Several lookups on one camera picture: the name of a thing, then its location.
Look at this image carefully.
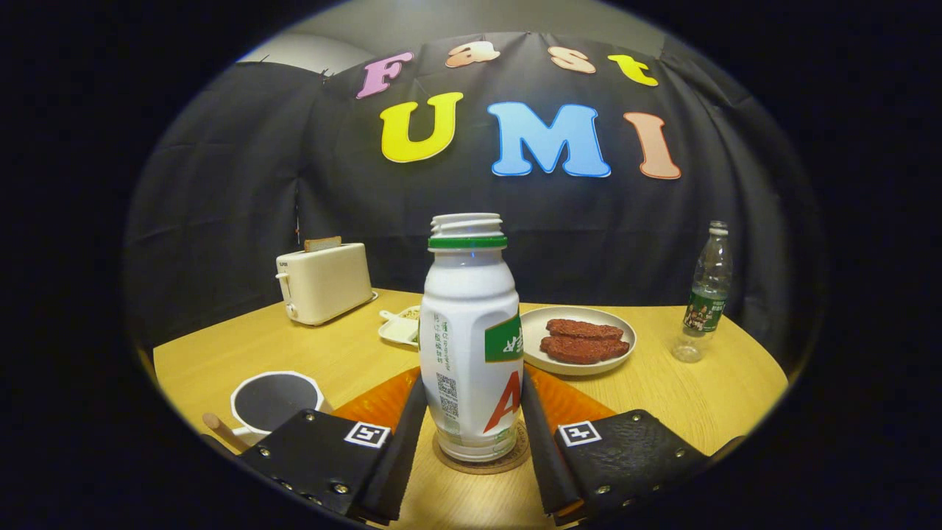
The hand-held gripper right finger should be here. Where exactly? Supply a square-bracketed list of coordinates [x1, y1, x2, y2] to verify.
[519, 364, 711, 525]

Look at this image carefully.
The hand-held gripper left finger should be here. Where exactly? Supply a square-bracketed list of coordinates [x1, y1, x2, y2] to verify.
[235, 367, 428, 525]

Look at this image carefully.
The round cork coaster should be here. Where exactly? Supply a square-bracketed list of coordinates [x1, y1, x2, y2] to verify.
[432, 420, 531, 475]

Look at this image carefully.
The white cup wooden handle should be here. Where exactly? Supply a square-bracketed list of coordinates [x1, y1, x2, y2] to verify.
[202, 370, 333, 452]

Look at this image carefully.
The white juice bottle green label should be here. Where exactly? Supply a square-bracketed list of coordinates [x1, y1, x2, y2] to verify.
[417, 213, 525, 462]

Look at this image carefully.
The clear plastic water bottle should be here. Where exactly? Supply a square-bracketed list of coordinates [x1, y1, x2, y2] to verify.
[671, 220, 734, 364]

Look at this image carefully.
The red-brown meat patty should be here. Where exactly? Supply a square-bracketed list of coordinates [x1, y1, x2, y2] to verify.
[545, 318, 626, 341]
[540, 335, 631, 366]

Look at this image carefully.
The white divided bean dish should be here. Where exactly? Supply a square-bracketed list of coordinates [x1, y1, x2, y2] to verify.
[378, 305, 422, 347]

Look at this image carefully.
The white round plate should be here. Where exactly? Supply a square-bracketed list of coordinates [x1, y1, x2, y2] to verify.
[520, 305, 637, 377]

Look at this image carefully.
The wooden table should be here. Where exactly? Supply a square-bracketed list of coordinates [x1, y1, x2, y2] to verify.
[151, 287, 790, 530]

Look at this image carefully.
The cream toaster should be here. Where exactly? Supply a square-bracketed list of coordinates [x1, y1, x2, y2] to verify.
[275, 242, 378, 327]

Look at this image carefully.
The black backdrop cloth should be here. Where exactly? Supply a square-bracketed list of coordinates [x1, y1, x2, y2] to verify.
[121, 29, 825, 369]

